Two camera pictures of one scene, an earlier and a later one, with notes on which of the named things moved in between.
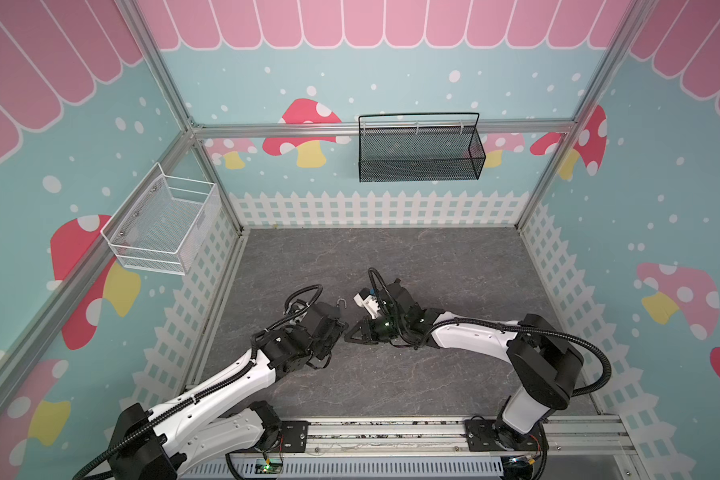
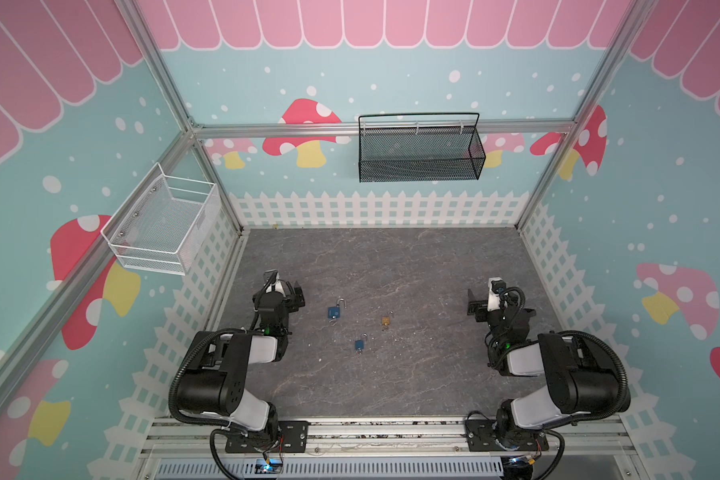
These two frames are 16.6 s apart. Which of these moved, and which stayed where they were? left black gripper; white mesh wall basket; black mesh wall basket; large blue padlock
Moved: left black gripper
Stayed: large blue padlock; black mesh wall basket; white mesh wall basket
